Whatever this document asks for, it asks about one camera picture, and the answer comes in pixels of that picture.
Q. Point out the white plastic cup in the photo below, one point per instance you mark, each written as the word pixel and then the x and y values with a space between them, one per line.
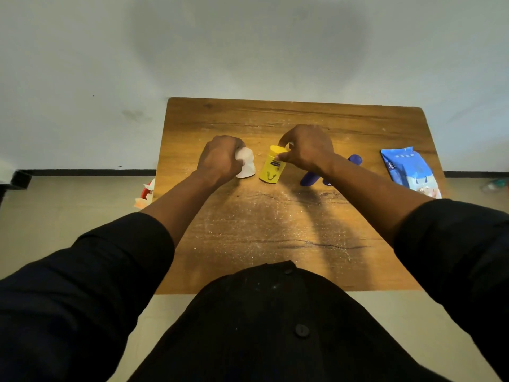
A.
pixel 247 165

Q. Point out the person's right thumb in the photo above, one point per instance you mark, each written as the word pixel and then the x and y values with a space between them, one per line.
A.
pixel 283 156

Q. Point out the person's black shirt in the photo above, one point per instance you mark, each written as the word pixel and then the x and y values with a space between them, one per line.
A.
pixel 278 326

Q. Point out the person's right forearm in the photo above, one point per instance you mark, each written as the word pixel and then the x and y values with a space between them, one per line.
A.
pixel 370 194

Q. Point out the black furniture edge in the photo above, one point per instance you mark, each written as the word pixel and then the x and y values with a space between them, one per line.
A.
pixel 14 182

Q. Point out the person's left hand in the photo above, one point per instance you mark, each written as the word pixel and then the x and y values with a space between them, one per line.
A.
pixel 218 159

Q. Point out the person's left forearm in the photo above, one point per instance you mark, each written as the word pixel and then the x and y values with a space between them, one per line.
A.
pixel 175 212

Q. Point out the person's right hand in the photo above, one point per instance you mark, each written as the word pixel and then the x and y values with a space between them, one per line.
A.
pixel 310 149

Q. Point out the blue and white bag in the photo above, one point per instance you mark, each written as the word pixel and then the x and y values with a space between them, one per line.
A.
pixel 411 171

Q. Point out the red and white packet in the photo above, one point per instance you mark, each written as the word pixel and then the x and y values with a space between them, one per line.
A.
pixel 145 194

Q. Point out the yellow plastic cup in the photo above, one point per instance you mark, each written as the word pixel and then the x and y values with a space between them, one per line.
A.
pixel 271 169

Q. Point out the blue plastic scoop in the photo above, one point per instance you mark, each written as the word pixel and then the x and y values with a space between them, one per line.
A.
pixel 310 178

